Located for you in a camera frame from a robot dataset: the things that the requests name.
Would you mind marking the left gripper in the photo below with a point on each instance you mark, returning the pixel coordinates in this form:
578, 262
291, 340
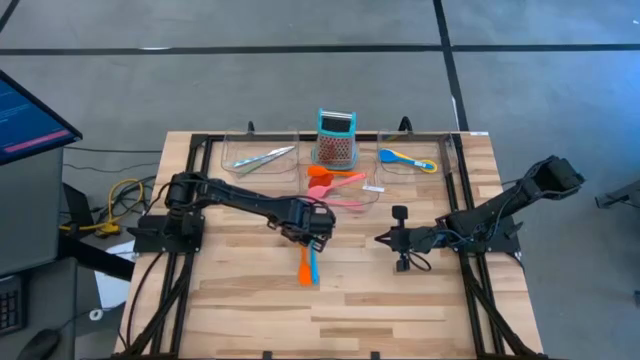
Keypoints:
307, 217

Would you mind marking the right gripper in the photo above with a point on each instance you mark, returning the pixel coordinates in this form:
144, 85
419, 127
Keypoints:
420, 239

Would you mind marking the blue silicone spatula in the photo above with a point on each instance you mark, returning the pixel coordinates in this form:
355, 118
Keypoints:
315, 270

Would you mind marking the orange silicone spatula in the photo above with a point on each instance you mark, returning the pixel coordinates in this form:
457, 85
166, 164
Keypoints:
317, 171
305, 275

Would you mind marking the yellow silicone spoon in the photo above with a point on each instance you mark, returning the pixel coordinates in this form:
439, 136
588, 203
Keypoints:
431, 171

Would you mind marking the blue silicone spoon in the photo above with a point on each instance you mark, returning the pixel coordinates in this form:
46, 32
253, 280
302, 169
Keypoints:
387, 156

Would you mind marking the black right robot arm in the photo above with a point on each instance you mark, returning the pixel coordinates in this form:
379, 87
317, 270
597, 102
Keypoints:
500, 205

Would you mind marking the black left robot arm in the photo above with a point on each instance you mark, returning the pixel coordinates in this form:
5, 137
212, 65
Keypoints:
240, 197

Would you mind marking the clear plastic bin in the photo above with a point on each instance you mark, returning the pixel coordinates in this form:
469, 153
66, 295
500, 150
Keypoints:
340, 206
280, 172
415, 140

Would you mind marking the teal metal box grater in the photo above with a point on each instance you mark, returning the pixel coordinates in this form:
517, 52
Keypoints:
335, 150

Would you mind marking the white table sticker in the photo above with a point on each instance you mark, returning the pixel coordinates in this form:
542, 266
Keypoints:
479, 133

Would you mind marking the white paper sheet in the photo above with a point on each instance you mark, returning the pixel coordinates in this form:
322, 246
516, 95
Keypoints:
112, 290

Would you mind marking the black cart leg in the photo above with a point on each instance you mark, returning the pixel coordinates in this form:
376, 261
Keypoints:
95, 257

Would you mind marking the white tape roll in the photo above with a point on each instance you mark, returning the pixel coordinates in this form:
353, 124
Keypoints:
90, 314

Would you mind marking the dark grey desk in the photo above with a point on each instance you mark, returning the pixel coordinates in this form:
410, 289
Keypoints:
50, 300

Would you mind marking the black computer mouse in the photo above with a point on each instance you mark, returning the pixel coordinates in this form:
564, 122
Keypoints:
40, 345

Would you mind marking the computer monitor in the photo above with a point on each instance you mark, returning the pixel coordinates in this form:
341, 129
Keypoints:
30, 120

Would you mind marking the black keyboard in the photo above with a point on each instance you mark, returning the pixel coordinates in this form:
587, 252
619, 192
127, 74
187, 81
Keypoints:
10, 305

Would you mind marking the black metal table frame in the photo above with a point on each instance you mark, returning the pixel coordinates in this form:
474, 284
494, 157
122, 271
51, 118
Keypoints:
367, 137

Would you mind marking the black frame bracket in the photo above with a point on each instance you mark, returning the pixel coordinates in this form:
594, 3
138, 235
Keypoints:
375, 356
267, 356
406, 125
250, 129

